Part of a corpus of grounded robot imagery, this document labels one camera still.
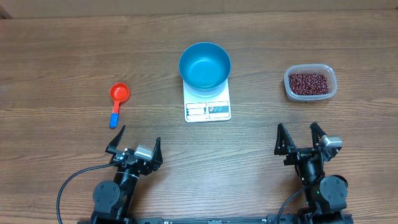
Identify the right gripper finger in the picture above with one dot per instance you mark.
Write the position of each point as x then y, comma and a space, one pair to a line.
317, 133
284, 143

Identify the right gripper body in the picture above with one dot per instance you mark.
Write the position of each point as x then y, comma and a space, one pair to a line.
298, 155

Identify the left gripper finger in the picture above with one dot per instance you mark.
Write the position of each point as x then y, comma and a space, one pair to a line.
116, 140
157, 159

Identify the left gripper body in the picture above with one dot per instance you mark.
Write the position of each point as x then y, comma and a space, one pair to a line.
117, 156

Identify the red scoop blue handle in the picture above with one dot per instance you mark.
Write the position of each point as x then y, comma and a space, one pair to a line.
119, 93

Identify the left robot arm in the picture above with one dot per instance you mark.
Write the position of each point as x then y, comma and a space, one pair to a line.
112, 198

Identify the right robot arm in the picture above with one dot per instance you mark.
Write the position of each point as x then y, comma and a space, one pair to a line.
325, 195

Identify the white digital kitchen scale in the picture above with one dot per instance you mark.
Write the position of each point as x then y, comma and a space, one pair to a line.
206, 106

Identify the blue bowl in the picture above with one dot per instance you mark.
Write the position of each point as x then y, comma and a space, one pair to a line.
204, 66

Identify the red beans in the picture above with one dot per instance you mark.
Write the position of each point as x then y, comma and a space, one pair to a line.
308, 83

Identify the clear plastic container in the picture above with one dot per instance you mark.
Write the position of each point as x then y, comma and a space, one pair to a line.
311, 68

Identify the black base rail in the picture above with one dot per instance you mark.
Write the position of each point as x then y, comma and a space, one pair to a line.
270, 219

